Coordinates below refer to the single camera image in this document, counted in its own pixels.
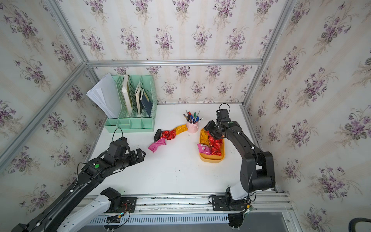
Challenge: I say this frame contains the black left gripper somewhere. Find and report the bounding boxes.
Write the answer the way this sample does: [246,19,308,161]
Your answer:
[112,147,147,172]

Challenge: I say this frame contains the red tea bag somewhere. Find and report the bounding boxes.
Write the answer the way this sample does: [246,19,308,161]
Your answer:
[167,130,176,140]
[161,130,170,140]
[207,131,223,148]
[211,143,222,156]

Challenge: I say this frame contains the small yellow tea bag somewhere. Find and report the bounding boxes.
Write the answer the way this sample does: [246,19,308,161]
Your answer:
[200,129,209,146]

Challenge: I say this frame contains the pink tea bag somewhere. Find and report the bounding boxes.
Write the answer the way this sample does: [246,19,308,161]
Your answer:
[197,144,212,156]
[148,138,167,153]

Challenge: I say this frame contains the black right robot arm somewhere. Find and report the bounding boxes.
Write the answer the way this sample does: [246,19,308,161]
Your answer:
[204,120,276,201]

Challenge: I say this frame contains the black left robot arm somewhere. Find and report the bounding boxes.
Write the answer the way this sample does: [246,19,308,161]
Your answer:
[12,137,146,232]

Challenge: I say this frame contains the yellow plastic storage box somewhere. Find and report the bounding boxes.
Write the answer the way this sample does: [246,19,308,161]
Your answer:
[199,141,225,163]

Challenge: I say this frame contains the yellow tea bag by cup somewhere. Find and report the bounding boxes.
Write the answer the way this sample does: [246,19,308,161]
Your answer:
[174,124,188,135]

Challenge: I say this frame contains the red tea bag by stapler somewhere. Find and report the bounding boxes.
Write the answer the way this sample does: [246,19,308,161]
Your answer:
[161,130,170,140]

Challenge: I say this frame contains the red tea bag under yellow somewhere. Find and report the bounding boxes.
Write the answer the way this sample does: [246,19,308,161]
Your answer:
[167,130,176,140]

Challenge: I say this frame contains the pens in cup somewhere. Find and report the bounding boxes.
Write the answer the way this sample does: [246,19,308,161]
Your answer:
[183,111,203,124]

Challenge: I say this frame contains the pink pen cup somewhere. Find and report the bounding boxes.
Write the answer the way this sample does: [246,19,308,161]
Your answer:
[186,122,199,133]

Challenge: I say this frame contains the black stapler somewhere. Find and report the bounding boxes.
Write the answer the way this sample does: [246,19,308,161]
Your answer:
[154,129,162,142]

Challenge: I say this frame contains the dark blue book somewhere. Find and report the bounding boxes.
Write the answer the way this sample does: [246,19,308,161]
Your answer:
[140,90,153,117]

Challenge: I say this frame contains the green desk file organizer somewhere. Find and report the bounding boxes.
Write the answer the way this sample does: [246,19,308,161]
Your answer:
[104,75,157,133]

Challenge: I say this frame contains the tan worn-edge book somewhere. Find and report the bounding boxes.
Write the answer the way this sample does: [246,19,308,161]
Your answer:
[134,84,142,116]

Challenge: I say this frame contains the white paper stack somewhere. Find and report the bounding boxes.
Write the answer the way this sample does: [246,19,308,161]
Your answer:
[87,73,121,119]

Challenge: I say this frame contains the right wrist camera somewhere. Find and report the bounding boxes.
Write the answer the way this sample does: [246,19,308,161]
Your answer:
[216,109,231,123]

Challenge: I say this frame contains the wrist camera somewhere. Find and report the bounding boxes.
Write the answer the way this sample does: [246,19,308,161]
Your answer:
[110,137,130,156]
[216,109,231,123]

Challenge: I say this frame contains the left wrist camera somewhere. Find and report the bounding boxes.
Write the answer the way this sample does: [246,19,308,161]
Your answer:
[110,137,130,156]

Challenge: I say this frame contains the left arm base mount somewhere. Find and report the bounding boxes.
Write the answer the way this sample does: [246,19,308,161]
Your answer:
[100,188,137,213]

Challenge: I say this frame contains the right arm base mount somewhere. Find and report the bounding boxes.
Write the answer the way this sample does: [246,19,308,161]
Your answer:
[208,187,256,212]

